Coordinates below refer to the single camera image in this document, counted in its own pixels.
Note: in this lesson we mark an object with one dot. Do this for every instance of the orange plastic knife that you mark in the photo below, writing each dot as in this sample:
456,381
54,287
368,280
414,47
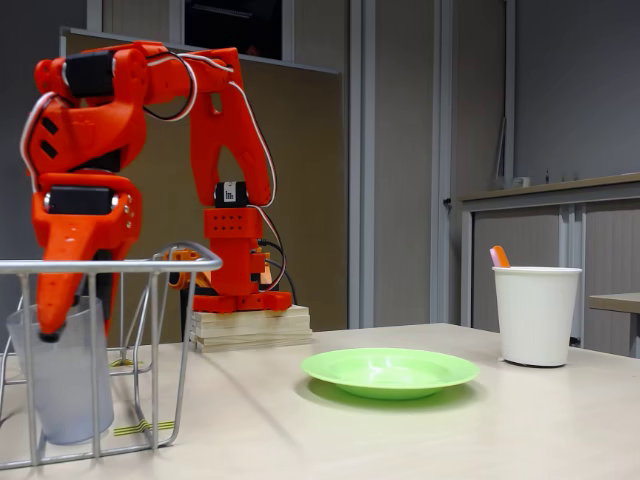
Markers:
503,260

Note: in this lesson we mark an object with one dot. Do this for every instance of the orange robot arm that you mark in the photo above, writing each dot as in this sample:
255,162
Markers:
220,130

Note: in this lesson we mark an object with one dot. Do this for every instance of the grey side table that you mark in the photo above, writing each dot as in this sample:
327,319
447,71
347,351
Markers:
620,302

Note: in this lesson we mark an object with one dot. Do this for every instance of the translucent plastic cup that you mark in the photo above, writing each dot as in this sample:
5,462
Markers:
70,390

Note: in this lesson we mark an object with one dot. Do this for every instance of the grey leaning rod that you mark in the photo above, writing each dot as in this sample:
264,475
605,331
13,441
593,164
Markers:
500,150

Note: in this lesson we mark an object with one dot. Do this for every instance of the light orange clamp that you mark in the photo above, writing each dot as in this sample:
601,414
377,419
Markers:
185,255

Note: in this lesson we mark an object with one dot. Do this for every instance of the green plastic plate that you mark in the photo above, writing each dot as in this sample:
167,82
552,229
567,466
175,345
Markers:
390,372

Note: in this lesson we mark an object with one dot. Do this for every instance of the white paper cup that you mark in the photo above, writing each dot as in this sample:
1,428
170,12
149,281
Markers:
537,320

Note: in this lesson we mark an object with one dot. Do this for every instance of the orange gripper black servo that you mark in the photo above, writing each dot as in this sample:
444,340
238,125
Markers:
75,227

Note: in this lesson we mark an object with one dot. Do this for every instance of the grey sliding door cabinet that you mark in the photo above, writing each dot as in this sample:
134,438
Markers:
525,235

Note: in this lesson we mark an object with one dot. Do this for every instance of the small white object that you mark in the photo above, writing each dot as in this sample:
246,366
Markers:
521,182

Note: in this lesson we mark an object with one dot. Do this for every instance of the wooden base block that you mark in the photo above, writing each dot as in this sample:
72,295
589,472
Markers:
250,330

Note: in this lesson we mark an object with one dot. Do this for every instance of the brown partition board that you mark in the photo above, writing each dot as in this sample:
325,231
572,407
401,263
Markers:
165,175

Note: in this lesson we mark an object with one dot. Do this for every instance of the dark upper window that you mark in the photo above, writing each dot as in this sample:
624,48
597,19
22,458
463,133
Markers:
230,30

